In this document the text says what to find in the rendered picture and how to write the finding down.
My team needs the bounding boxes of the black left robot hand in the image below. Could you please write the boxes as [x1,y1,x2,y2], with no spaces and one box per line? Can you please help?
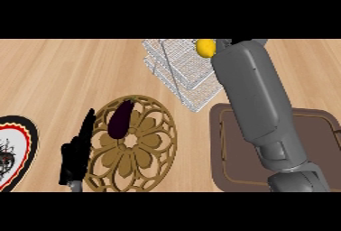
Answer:
[58,107,98,187]

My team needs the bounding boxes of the yellow lemon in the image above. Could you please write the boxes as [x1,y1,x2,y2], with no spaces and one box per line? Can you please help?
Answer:
[195,39,219,59]

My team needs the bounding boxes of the brown rectangular tray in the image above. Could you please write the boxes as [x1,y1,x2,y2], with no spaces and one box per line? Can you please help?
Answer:
[209,102,341,193]

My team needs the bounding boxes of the heart-shaped red black placemat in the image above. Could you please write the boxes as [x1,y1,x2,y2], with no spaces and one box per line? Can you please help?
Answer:
[0,115,40,193]

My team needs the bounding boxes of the dark purple eggplant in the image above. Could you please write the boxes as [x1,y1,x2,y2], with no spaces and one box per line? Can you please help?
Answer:
[107,97,138,141]

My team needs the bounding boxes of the round wooden carved trivet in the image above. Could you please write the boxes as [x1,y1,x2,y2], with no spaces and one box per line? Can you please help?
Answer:
[83,94,179,193]

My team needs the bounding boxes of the white wire tiered basket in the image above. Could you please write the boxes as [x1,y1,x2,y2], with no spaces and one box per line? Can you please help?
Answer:
[142,38,226,114]

